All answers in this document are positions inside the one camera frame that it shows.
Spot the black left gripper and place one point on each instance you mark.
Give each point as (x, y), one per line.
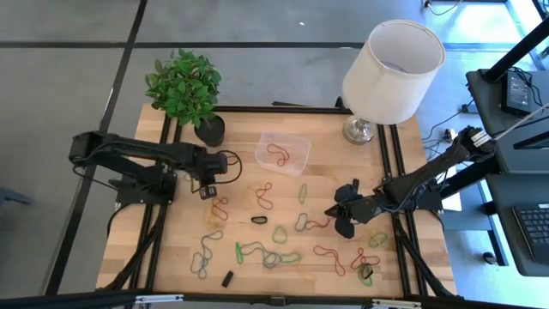
(212, 165)

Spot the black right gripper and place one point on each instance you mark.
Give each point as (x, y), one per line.
(364, 208)

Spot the yellow rubber band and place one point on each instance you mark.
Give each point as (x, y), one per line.
(210, 221)
(364, 240)
(300, 270)

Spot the long red rubber band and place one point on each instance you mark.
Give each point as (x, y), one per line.
(330, 255)
(262, 195)

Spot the green rubber band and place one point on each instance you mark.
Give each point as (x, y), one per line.
(384, 235)
(364, 284)
(304, 185)
(237, 255)
(273, 236)
(299, 257)

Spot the black rubber band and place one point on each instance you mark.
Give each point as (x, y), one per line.
(369, 271)
(252, 220)

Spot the long thin blue rubber band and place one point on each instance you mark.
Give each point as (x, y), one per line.
(253, 244)

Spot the clear plastic bin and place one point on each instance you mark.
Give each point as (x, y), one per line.
(266, 148)

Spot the wide blue rubber band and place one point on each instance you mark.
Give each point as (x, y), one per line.
(270, 259)

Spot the small black block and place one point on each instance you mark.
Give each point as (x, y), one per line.
(227, 279)

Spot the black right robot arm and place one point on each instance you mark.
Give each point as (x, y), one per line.
(429, 176)

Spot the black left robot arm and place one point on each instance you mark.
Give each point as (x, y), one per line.
(128, 150)

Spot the white sheet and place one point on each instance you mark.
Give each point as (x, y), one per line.
(452, 204)

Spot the green plant in black pot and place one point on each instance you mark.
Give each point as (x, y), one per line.
(184, 86)

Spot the white power strip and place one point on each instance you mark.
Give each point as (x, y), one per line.
(450, 135)

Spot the black caster wheel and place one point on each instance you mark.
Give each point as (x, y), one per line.
(489, 258)

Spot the white-shade silver table lamp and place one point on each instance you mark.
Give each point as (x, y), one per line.
(386, 86)

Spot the black keyboard tray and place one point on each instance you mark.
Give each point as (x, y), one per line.
(502, 223)

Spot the black desk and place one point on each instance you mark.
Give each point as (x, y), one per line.
(493, 116)

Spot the black keyboard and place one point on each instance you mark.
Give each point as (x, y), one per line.
(536, 232)

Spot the grey chair leg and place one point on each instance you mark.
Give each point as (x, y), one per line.
(13, 197)

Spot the black power adapter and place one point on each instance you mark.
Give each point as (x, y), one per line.
(517, 92)

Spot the black pole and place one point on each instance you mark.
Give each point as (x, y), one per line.
(514, 51)

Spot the silver bracket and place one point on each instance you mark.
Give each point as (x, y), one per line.
(396, 304)
(158, 298)

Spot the black camera rig beam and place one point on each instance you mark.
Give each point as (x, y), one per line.
(64, 300)

